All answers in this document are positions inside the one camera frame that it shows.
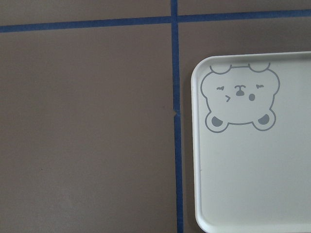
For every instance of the white bear tray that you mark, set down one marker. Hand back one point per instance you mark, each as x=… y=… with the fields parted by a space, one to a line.
x=251 y=127

